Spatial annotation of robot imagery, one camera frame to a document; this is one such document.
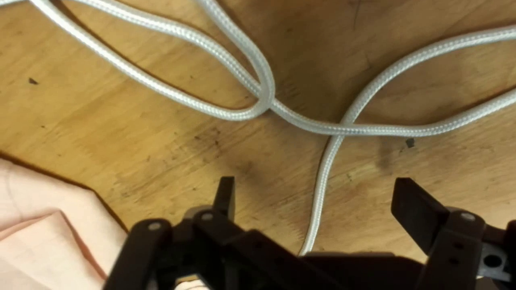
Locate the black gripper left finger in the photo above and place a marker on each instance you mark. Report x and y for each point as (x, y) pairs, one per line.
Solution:
(224, 200)

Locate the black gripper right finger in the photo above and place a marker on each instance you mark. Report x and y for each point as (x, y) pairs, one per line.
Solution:
(417, 213)

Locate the light pink cloth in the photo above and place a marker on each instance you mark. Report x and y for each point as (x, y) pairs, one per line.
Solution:
(53, 236)

